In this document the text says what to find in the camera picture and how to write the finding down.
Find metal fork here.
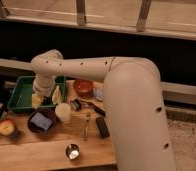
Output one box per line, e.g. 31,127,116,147
84,112,91,141

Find red-brown bowl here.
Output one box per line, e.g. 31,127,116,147
73,79,94,98

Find green plastic tray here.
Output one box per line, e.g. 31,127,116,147
7,76,66,113

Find white plastic cup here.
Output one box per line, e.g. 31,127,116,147
55,103,71,123

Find pale yellow wedge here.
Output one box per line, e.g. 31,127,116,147
52,86,62,105

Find crumpled foil ball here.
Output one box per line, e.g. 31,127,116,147
93,88,103,101

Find dark grape bunch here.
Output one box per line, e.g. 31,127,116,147
43,97,52,105

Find dark purple bowl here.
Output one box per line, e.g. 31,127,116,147
27,108,57,134

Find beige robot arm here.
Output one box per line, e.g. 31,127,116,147
31,50,176,171

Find small metal cup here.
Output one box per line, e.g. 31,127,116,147
65,144,80,160

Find black handled peeler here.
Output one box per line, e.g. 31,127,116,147
79,99,106,117

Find black remote control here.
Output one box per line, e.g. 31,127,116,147
95,117,110,138

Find blue sponge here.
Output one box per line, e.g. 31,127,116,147
30,113,53,131

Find red apple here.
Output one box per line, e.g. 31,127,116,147
0,119,15,136

